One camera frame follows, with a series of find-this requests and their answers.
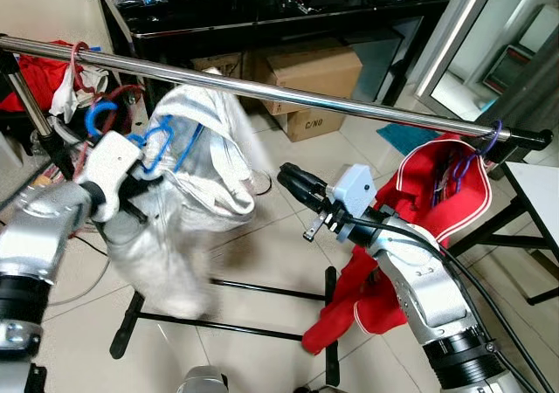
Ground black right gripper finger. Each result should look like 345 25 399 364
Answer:
278 162 328 193
284 185 331 214

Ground cream denim jacket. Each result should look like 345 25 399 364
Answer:
103 83 272 320

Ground blue plastic clothes hanger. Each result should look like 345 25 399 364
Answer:
85 100 206 176

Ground red clothes hanger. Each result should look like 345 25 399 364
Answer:
68 42 145 193

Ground dark blue clothes hanger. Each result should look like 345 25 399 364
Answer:
445 121 506 193

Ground small cardboard box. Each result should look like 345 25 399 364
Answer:
275 105 349 142

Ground white table with black legs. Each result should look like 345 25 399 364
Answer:
450 162 559 307

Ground red jacket with white trim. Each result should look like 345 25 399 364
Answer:
301 133 493 355

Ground black desk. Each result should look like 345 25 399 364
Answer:
92 0 455 106

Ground grey robot leg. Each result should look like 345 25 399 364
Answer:
175 365 230 393

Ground sliding glass door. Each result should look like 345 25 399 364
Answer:
415 0 559 123

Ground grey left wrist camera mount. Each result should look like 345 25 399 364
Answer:
77 131 145 224

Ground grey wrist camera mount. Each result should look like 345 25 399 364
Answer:
77 131 145 224
325 164 378 228

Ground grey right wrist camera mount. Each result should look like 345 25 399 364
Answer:
325 164 378 228

